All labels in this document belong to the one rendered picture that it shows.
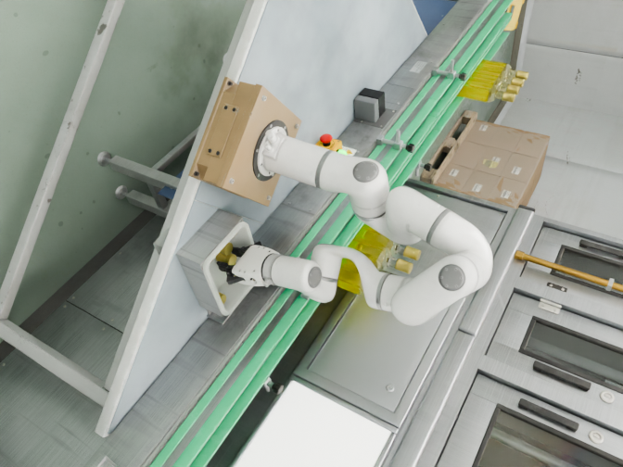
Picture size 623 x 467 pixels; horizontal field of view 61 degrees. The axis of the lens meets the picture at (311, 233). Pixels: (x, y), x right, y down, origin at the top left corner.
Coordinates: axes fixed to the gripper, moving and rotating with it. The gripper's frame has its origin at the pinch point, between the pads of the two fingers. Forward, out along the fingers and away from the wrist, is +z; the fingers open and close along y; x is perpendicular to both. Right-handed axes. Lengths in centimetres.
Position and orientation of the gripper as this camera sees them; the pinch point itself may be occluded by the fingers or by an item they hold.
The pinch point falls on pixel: (230, 258)
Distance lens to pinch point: 141.9
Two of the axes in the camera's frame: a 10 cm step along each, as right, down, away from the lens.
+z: -7.7, -1.2, 6.3
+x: -3.7, -7.1, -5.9
